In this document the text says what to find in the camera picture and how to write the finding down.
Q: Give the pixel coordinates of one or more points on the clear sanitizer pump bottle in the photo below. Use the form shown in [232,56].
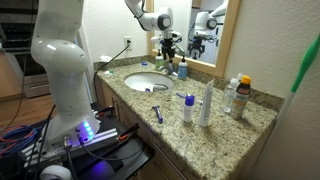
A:
[228,96]

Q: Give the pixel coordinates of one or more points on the black orange clamp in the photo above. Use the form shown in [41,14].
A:
[129,130]
[105,110]

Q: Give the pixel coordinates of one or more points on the white bottle blue cap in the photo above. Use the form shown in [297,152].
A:
[188,111]

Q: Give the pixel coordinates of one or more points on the white oval sink basin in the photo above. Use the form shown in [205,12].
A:
[143,81]

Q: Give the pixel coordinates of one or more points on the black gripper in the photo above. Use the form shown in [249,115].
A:
[168,46]

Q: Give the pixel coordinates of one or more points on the blue soap pump bottle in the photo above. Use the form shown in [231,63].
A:
[182,70]

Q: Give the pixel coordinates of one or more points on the small green white object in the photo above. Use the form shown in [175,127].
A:
[108,72]

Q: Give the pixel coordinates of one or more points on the small blue cap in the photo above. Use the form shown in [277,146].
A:
[144,63]

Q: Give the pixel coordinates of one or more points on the black cart platform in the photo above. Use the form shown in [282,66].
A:
[130,156]

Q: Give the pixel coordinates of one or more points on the tall white standing tube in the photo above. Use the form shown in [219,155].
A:
[206,106]

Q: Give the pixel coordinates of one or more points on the green soap pump bottle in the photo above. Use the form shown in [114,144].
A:
[159,62]

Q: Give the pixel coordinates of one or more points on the stainless steel oven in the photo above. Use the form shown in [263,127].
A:
[36,86]

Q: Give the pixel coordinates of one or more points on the white crumpled tissue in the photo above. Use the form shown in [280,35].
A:
[105,58]

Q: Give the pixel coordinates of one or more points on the white wall outlet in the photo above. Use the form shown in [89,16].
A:
[127,40]

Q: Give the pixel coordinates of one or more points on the white round device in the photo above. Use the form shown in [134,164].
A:
[55,173]

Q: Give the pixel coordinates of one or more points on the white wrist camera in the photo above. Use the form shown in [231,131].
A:
[156,39]

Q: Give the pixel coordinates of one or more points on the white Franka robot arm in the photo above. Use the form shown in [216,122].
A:
[63,83]

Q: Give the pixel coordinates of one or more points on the blue razor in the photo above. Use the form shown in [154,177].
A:
[159,115]

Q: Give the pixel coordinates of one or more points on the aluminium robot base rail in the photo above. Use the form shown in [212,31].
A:
[100,137]

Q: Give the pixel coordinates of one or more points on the wood framed wall mirror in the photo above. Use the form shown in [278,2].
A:
[220,50]

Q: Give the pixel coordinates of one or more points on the wooden vanity cabinet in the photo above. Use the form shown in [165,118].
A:
[110,96]

